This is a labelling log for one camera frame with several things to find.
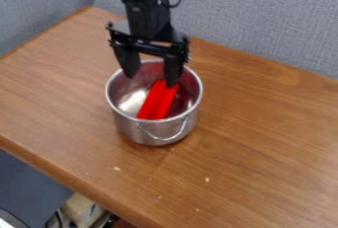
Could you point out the beige box under table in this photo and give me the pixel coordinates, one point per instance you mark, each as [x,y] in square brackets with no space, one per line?
[81,213]

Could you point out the metal pot with handle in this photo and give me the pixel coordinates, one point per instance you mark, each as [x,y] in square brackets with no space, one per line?
[125,94]

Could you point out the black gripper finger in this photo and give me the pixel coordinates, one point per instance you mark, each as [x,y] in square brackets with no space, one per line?
[173,62]
[128,59]

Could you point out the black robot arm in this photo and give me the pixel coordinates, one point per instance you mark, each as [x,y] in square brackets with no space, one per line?
[148,33]

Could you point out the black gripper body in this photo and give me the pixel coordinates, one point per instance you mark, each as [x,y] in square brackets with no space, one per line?
[147,30]

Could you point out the red block object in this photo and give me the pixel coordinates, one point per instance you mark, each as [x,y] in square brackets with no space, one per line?
[157,102]

